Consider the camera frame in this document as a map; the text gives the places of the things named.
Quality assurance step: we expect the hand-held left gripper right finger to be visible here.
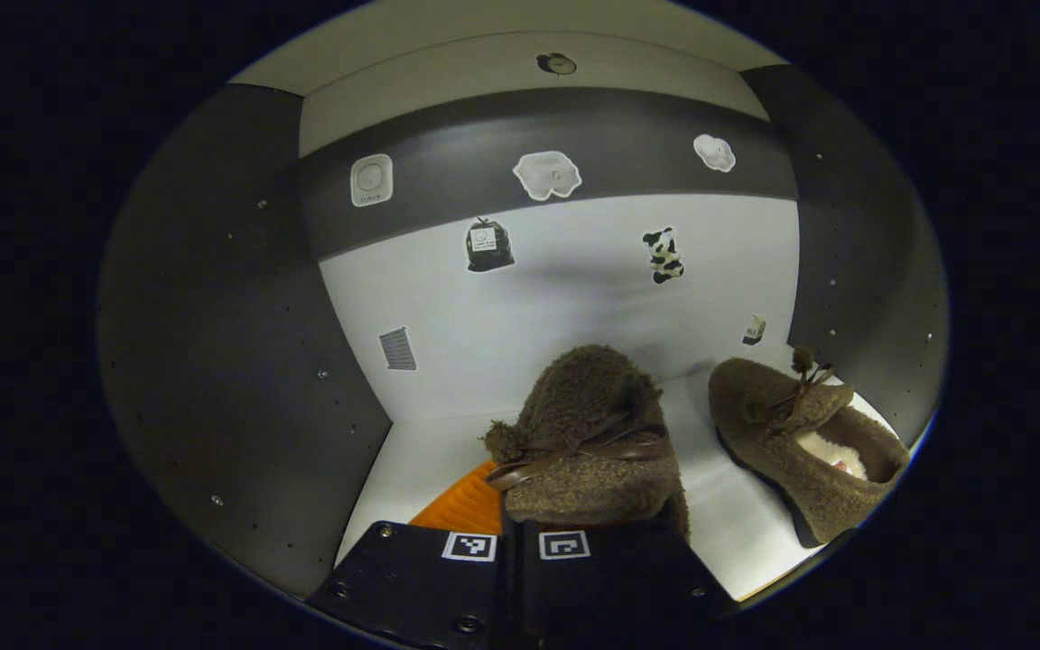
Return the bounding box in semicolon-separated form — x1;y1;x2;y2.
515;515;739;650

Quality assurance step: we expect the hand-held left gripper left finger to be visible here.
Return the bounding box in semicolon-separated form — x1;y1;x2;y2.
305;460;510;650

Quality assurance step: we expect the brown fuzzy shoe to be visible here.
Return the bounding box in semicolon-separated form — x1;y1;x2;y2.
708;348;911;549
482;344;691;543

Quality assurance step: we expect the white shoe cabinet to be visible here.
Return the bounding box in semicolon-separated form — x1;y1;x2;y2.
96;0;950;601

